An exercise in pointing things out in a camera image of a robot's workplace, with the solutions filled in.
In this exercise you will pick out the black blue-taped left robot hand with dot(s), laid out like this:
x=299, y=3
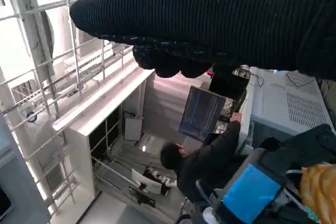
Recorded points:
x=249, y=192

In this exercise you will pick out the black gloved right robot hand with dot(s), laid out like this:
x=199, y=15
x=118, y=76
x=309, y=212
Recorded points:
x=210, y=19

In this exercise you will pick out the person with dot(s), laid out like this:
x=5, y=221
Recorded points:
x=210, y=161

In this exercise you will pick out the grey office chair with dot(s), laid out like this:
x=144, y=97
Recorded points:
x=198, y=186

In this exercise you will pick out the black laptop screen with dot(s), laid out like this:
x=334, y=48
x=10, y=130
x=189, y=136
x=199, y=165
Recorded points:
x=223, y=85

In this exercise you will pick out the white perforated metal cabinet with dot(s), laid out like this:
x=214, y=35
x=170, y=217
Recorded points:
x=265, y=108

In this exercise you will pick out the computer monitor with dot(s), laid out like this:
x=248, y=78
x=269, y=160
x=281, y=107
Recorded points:
x=202, y=113

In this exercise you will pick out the white and black device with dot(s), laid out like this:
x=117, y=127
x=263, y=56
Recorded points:
x=147, y=182

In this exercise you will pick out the white framed panel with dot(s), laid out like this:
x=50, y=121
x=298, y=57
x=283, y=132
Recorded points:
x=133, y=129

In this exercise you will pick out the white shelf unit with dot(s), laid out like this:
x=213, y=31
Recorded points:
x=78, y=155

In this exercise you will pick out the grey metal cabinet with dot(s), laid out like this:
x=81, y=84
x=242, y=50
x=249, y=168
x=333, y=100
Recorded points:
x=18, y=182

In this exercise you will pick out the white metal scaffold frame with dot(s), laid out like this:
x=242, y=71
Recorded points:
x=31, y=24

